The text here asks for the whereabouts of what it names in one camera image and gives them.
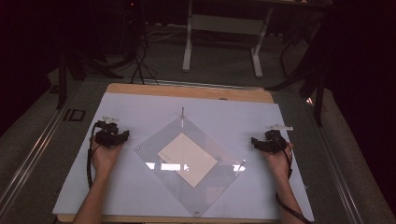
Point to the beige paper sheet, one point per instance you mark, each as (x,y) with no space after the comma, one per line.
(186,160)

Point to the white metal table frame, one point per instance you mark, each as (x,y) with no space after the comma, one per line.
(224,24)

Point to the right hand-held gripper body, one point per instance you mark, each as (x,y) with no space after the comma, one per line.
(274,141)

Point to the thin metal pin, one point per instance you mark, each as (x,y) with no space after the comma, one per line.
(241,167)
(182,116)

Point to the white board mat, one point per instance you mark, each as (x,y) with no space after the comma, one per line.
(249,130)

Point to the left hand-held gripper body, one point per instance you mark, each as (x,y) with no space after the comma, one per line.
(107,136)

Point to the person's left hand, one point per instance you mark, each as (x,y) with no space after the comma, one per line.
(104,157)

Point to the metal floor rail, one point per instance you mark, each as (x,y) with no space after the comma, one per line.
(34,149)
(337,174)

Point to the black metal stand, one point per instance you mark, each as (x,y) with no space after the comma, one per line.
(67,71)
(314,77)

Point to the person's right hand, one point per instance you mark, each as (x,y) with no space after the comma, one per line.
(278,163)

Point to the clear acrylic sheet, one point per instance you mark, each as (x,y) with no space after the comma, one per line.
(199,199)

